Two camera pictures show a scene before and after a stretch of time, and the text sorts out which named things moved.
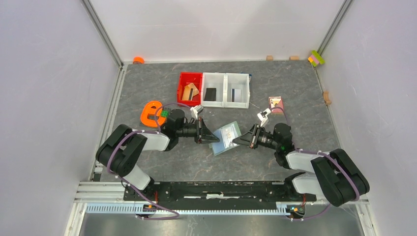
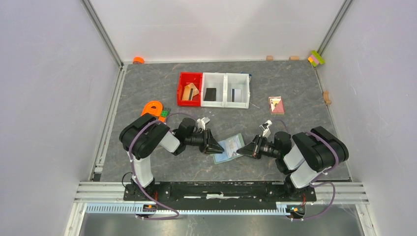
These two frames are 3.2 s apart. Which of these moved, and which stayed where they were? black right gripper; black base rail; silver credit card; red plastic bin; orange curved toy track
Moved: silver credit card; black right gripper
Stayed: black base rail; orange curved toy track; red plastic bin
